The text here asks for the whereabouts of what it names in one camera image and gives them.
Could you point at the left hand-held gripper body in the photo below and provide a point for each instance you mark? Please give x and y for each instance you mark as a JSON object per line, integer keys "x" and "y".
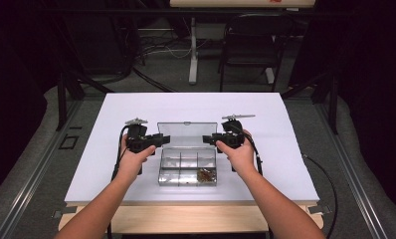
{"x": 139, "y": 139}

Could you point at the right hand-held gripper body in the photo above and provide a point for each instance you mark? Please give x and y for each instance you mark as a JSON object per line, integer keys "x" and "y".
{"x": 232, "y": 136}

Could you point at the clear plastic compartment box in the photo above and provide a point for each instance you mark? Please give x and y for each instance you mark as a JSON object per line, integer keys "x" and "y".
{"x": 186, "y": 159}

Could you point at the pile of small brown pieces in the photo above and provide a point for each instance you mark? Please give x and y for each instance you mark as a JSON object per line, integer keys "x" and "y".
{"x": 206, "y": 175}

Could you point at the person's right hand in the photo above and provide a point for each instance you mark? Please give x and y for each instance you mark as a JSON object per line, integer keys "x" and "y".
{"x": 240, "y": 159}

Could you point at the person's left hand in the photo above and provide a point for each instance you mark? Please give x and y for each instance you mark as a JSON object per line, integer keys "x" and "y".
{"x": 133, "y": 164}

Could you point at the white table cover sheet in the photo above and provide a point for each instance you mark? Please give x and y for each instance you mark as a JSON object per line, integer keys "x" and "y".
{"x": 192, "y": 106}

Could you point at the short white desk foot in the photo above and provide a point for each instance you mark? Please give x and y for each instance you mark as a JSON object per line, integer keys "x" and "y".
{"x": 269, "y": 75}

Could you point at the white desk leg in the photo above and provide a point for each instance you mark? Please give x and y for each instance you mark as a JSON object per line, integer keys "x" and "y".
{"x": 193, "y": 66}

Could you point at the black metal stand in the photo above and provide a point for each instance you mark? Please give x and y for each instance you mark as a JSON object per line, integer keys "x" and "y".
{"x": 333, "y": 109}
{"x": 61, "y": 106}

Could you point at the black folding chair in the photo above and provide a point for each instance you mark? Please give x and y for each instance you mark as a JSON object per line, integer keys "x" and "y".
{"x": 249, "y": 46}

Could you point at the grey metal table clamp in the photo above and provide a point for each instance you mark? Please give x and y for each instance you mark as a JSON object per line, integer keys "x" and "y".
{"x": 318, "y": 209}
{"x": 65, "y": 211}

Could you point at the black metal crossbar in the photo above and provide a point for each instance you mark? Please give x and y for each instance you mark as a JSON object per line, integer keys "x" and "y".
{"x": 119, "y": 12}

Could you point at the metal floor rail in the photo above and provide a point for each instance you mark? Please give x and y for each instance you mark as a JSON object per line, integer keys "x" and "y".
{"x": 37, "y": 172}
{"x": 352, "y": 172}

